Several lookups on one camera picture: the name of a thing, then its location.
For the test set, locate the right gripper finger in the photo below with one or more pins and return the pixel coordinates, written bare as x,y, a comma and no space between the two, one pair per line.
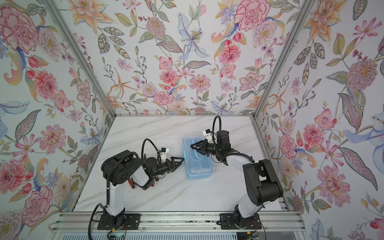
201,151
198,145

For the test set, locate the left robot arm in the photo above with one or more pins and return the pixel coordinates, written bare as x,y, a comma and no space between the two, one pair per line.
128,167

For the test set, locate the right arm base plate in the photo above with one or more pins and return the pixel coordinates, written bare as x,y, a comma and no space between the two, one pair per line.
236,222

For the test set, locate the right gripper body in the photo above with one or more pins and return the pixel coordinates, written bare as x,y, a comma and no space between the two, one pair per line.
213,149

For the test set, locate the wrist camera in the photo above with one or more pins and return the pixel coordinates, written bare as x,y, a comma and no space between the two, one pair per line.
208,135
163,152

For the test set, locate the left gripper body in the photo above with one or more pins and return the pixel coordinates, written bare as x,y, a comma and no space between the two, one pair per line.
162,169

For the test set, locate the blue plastic tool box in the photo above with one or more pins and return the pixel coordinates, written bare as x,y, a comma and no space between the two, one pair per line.
198,166

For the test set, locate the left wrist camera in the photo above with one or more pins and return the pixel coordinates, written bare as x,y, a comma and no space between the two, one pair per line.
163,152

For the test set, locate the aluminium front rail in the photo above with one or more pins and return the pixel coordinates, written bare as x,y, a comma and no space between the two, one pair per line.
271,221

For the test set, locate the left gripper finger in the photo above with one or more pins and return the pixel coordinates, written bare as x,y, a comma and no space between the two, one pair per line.
177,160
174,167

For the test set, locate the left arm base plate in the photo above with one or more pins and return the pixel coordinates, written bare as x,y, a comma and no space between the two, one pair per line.
120,222

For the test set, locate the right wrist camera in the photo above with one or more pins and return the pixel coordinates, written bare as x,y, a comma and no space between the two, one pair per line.
208,135

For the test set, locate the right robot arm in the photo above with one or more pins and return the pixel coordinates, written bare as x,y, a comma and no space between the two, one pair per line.
261,180

